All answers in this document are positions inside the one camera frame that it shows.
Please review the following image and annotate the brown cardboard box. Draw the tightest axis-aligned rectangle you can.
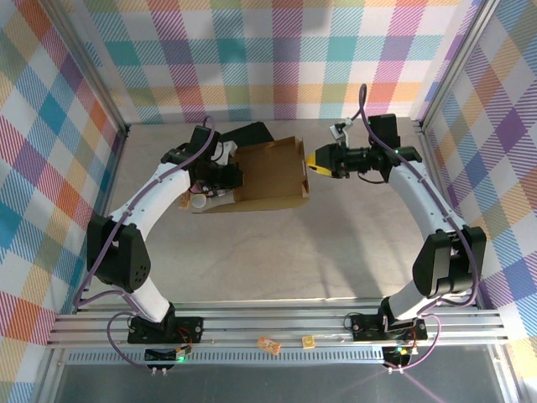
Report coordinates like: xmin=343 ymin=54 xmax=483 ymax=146
xmin=191 ymin=136 xmax=312 ymax=215

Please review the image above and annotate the black briefcase with silver fittings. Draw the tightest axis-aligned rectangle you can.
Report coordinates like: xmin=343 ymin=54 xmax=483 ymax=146
xmin=220 ymin=121 xmax=276 ymax=150

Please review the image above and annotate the orange printed tag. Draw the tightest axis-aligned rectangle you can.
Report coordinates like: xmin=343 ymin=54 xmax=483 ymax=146
xmin=256 ymin=335 xmax=281 ymax=354

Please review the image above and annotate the black left controller board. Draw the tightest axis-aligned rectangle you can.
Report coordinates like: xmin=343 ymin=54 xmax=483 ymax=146
xmin=143 ymin=343 xmax=195 ymax=364

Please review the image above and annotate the black controller board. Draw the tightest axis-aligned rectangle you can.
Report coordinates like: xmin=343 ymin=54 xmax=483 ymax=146
xmin=383 ymin=344 xmax=420 ymax=366
xmin=143 ymin=343 xmax=195 ymax=364

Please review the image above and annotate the black right controller board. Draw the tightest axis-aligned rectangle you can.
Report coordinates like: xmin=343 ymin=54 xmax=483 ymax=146
xmin=383 ymin=344 xmax=420 ymax=366

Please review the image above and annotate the grey metal bottom panel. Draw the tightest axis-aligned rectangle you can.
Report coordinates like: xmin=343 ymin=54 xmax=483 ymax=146
xmin=54 ymin=363 xmax=511 ymax=403

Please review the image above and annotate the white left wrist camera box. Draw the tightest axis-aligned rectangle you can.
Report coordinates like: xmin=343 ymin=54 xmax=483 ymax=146
xmin=211 ymin=140 xmax=238 ymax=165

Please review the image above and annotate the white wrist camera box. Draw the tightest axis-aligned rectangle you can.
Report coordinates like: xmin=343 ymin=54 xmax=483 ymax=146
xmin=211 ymin=140 xmax=238 ymax=165
xmin=329 ymin=118 xmax=352 ymax=139

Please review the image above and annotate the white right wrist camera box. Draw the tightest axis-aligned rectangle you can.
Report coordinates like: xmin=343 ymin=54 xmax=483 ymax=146
xmin=329 ymin=118 xmax=352 ymax=139

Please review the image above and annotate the aluminium side rail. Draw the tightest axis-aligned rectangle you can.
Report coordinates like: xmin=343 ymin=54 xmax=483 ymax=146
xmin=413 ymin=119 xmax=482 ymax=311
xmin=74 ymin=125 xmax=131 ymax=315

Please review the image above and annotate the aluminium corner post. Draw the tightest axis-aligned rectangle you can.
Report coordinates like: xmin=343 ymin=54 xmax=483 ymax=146
xmin=413 ymin=0 xmax=504 ymax=133
xmin=39 ymin=0 xmax=131 ymax=138

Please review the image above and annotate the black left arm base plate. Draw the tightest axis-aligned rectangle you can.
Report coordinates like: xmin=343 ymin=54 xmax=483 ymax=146
xmin=127 ymin=317 xmax=205 ymax=345

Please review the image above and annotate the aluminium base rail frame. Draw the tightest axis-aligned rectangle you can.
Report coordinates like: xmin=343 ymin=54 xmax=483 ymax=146
xmin=44 ymin=296 xmax=511 ymax=349

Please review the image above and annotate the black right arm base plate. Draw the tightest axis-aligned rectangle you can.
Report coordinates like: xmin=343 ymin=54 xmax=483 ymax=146
xmin=350 ymin=314 xmax=429 ymax=342

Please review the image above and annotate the slotted metal cable duct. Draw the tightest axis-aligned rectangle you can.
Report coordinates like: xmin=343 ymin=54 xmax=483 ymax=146
xmin=62 ymin=350 xmax=391 ymax=365

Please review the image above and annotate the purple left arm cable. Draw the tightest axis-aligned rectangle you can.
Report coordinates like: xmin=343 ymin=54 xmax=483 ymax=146
xmin=73 ymin=116 xmax=219 ymax=373

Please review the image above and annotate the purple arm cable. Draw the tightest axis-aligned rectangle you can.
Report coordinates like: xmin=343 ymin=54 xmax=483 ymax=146
xmin=352 ymin=82 xmax=479 ymax=373
xmin=73 ymin=116 xmax=219 ymax=373

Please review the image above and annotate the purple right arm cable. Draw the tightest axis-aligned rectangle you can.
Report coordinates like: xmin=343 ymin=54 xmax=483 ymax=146
xmin=352 ymin=82 xmax=479 ymax=373

